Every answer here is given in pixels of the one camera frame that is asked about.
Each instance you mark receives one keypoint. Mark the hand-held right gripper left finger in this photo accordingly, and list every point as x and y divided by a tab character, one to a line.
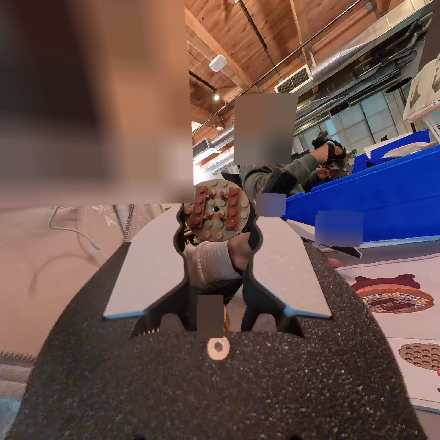
148	271

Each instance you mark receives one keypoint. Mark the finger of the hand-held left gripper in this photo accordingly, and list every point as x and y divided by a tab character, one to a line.
302	230

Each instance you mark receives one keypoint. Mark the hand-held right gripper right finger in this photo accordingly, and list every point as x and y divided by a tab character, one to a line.
292	271

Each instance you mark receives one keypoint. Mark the tan round plate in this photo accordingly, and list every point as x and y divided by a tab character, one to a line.
216	210

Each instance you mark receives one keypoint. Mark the blue plastic bin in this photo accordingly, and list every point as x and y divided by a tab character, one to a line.
392	148
371	199

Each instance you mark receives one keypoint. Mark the white printed board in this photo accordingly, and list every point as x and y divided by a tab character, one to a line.
423	86

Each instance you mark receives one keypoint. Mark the metal ventilation duct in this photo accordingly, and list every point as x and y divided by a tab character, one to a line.
344	51

